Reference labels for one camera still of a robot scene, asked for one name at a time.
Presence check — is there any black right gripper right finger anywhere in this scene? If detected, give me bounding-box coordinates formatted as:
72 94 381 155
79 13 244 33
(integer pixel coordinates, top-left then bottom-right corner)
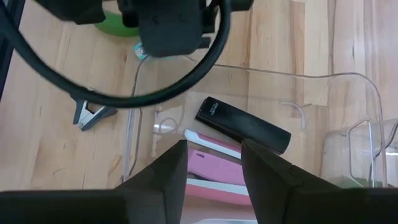
241 138 343 224

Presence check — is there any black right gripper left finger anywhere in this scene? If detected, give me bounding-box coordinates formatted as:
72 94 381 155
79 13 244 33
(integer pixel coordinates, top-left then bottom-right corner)
116 139 189 224

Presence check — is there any green tape roll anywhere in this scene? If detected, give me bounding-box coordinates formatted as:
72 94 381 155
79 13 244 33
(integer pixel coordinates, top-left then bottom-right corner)
94 10 140 39

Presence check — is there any black stapler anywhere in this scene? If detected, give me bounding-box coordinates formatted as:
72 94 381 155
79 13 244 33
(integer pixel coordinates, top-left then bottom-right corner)
194 96 293 156

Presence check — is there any black staple remover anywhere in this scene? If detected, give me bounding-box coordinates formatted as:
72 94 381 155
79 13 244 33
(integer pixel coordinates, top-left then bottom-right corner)
70 92 119 132

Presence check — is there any white plastic bin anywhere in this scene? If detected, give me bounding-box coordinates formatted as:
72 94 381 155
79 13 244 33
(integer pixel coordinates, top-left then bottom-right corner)
192 218 259 224

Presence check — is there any clear plastic bin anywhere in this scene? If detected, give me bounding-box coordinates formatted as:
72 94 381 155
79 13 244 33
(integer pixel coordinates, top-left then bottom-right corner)
122 55 389 224
319 117 398 190

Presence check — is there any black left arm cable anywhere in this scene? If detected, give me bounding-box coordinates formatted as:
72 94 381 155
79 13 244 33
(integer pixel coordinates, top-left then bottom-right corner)
0 0 233 109

